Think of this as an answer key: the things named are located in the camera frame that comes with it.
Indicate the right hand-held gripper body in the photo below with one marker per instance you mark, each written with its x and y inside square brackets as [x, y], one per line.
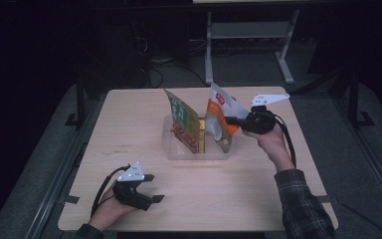
[260, 121]

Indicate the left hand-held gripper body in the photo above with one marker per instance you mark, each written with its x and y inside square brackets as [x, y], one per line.
[131, 192]

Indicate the orange and white snack packet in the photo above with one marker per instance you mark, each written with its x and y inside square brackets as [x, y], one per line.
[219, 113]

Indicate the clear plastic container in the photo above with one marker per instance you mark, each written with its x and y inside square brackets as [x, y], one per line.
[175, 151]

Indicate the green and red snack packet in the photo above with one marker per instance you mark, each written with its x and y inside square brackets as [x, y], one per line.
[184, 122]

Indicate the person's left hand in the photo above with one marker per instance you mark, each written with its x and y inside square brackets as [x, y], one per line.
[107, 214]

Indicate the black tape strip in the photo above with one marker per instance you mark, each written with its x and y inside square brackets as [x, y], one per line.
[70, 199]
[331, 199]

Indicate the black metal stand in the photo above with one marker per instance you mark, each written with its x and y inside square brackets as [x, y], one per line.
[80, 106]
[354, 103]

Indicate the white metal table frame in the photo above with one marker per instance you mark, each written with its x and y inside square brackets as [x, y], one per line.
[248, 30]

